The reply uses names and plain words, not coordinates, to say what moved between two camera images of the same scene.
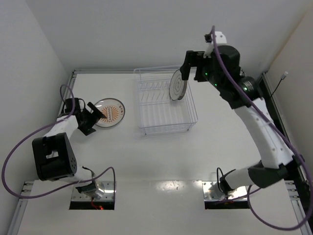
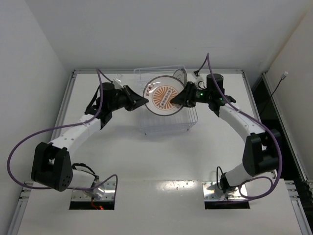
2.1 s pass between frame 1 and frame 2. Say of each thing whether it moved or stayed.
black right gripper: moved
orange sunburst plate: moved
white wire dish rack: stayed
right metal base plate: stayed
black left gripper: moved
